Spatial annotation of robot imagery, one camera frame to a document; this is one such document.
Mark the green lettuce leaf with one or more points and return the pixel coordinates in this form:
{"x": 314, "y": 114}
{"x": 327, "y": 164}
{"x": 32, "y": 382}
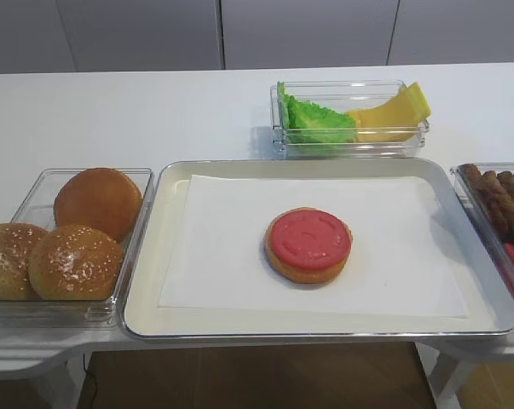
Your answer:
{"x": 308, "y": 122}

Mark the clear lettuce cheese container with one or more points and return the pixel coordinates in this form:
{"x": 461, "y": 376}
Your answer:
{"x": 342, "y": 97}

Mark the red tomato slice on bun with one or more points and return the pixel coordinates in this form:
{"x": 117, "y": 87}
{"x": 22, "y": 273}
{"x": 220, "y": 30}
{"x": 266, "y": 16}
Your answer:
{"x": 310, "y": 239}

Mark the silver metal tray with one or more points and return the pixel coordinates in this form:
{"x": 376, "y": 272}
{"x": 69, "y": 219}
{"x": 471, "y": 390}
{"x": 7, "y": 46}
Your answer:
{"x": 489, "y": 302}

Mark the bottom bun half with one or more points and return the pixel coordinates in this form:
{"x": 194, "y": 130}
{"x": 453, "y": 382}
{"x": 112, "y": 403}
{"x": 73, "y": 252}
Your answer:
{"x": 297, "y": 275}

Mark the plain brown bun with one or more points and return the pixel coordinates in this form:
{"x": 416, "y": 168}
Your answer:
{"x": 101, "y": 198}

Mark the white paper sheet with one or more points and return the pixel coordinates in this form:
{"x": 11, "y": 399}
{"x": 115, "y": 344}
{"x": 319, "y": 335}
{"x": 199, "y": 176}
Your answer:
{"x": 403, "y": 261}

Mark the yellow cheese slices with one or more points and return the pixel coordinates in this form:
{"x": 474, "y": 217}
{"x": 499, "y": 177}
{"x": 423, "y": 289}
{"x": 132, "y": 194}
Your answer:
{"x": 396, "y": 120}

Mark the right sesame bun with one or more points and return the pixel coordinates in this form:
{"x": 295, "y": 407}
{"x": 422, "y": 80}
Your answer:
{"x": 75, "y": 262}

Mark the sesame bun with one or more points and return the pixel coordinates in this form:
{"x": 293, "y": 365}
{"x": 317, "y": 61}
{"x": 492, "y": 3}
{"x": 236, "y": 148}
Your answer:
{"x": 16, "y": 243}
{"x": 75, "y": 262}

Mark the clear left bun container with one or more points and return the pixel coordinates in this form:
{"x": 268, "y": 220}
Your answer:
{"x": 37, "y": 208}

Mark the clear right patty container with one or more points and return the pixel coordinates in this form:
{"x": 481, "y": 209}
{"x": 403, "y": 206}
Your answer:
{"x": 493, "y": 242}

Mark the left sesame bun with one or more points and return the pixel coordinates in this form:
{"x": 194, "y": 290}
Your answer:
{"x": 16, "y": 243}

